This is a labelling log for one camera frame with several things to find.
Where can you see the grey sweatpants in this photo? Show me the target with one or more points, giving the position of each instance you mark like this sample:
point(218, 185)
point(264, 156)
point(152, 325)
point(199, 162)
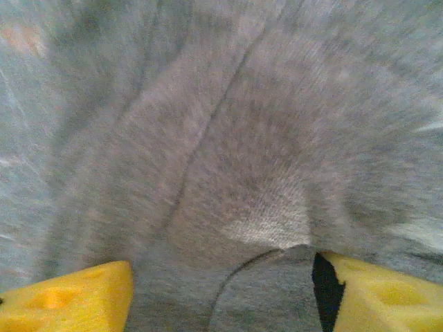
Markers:
point(242, 138)

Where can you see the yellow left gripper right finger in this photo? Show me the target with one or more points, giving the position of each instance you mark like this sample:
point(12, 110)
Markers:
point(387, 301)

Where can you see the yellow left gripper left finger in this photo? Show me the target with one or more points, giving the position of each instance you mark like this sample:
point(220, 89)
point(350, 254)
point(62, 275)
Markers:
point(69, 301)

